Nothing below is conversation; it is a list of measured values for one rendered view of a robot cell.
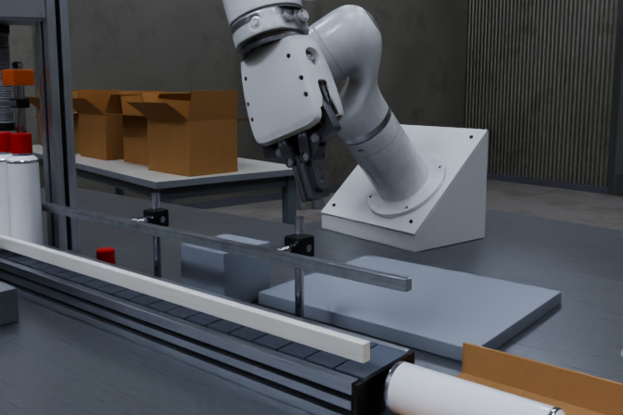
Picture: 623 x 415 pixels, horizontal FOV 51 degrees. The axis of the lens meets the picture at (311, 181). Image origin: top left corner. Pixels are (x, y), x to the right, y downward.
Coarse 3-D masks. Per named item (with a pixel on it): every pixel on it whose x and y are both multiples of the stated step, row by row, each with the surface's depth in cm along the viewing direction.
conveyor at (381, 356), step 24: (24, 264) 106; (48, 264) 106; (96, 288) 93; (120, 288) 93; (168, 312) 83; (192, 312) 83; (240, 336) 75; (264, 336) 75; (312, 360) 68; (336, 360) 68; (384, 360) 68
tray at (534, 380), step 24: (480, 360) 75; (504, 360) 73; (528, 360) 71; (504, 384) 73; (528, 384) 71; (552, 384) 70; (576, 384) 68; (600, 384) 66; (576, 408) 68; (600, 408) 67
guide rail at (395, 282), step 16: (48, 208) 114; (64, 208) 110; (80, 208) 109; (112, 224) 102; (128, 224) 99; (144, 224) 97; (176, 240) 92; (192, 240) 90; (208, 240) 88; (224, 240) 86; (256, 256) 82; (272, 256) 81; (288, 256) 79; (304, 256) 78; (320, 272) 76; (336, 272) 75; (352, 272) 73; (368, 272) 72; (384, 272) 71; (400, 288) 69
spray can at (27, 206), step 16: (16, 144) 110; (16, 160) 109; (32, 160) 110; (16, 176) 110; (32, 176) 111; (16, 192) 110; (32, 192) 111; (16, 208) 110; (32, 208) 111; (16, 224) 111; (32, 224) 112; (32, 240) 112
